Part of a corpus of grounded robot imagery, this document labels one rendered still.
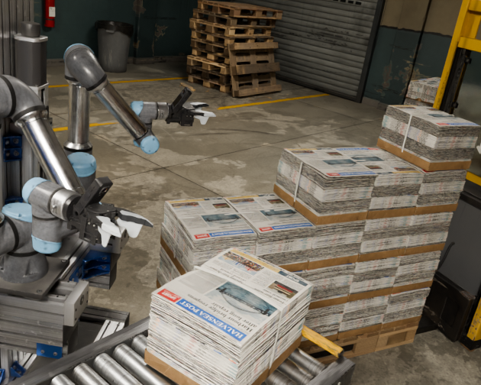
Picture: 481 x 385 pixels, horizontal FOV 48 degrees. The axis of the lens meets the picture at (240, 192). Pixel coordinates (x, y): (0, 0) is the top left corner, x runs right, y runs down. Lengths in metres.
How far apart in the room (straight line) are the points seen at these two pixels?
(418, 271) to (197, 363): 1.80
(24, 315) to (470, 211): 2.51
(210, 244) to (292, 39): 8.39
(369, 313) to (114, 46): 7.01
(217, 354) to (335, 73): 8.71
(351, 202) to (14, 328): 1.46
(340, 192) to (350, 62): 7.37
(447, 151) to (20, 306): 1.97
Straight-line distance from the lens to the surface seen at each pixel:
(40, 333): 1.93
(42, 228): 1.46
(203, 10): 8.93
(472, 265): 3.46
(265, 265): 1.59
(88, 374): 1.52
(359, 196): 2.47
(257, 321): 1.35
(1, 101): 1.57
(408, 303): 3.11
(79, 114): 2.26
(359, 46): 9.58
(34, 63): 1.87
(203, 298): 1.40
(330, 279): 2.60
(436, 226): 2.93
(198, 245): 2.13
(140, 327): 1.67
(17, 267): 1.82
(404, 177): 2.59
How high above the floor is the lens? 1.82
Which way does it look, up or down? 22 degrees down
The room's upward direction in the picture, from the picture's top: 9 degrees clockwise
